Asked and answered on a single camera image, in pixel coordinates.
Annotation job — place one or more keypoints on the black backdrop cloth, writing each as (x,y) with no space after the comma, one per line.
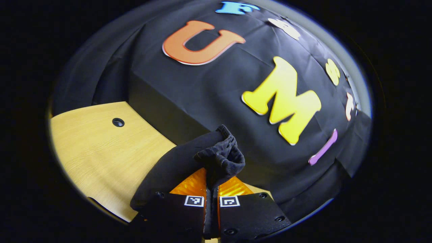
(202,101)

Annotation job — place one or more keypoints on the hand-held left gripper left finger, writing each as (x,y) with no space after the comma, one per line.
(175,216)

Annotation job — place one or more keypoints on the dark grey jeans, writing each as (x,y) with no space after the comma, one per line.
(175,168)

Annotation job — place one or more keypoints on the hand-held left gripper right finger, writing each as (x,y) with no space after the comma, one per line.
(249,216)

